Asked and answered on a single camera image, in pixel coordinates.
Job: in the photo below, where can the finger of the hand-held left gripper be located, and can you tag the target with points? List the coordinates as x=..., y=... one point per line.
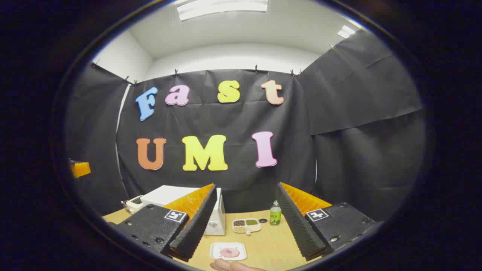
x=80, y=169

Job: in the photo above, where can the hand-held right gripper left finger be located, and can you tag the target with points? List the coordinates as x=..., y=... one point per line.
x=196, y=226

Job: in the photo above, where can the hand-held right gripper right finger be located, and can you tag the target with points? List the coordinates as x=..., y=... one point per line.
x=297, y=222

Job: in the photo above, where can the white square plate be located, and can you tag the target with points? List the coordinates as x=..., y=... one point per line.
x=216, y=246

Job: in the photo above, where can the pink meat slice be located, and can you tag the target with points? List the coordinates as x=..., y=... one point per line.
x=229, y=252

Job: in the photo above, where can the white microwave oven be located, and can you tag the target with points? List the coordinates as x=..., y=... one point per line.
x=165, y=194

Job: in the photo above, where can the green drink bottle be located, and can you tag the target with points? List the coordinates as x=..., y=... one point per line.
x=275, y=216

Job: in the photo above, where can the white divided dish of beans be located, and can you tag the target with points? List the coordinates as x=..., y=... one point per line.
x=246, y=226

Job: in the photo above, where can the cream white toaster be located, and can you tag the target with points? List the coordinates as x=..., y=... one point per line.
x=134, y=205

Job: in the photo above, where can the black backdrop cloth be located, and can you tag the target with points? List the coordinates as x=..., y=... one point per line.
x=339, y=158

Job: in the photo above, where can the small ceiling light panel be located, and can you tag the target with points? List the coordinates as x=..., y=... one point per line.
x=346, y=31

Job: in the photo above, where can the long ceiling light panel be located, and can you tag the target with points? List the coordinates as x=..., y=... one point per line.
x=222, y=8

